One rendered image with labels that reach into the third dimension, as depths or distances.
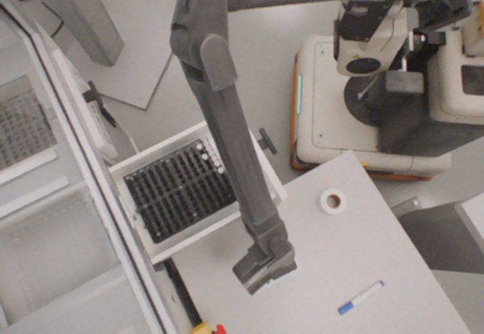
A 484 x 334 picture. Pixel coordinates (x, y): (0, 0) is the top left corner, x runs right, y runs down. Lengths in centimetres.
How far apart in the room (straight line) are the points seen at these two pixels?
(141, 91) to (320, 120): 91
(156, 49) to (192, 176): 126
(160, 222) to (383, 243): 59
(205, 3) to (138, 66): 156
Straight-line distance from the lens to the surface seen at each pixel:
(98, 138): 93
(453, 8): 81
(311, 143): 158
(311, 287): 103
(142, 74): 200
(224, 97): 53
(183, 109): 192
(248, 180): 61
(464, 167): 214
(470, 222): 121
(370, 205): 108
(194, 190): 91
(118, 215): 81
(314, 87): 168
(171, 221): 88
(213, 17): 49
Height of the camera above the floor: 176
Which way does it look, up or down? 75 degrees down
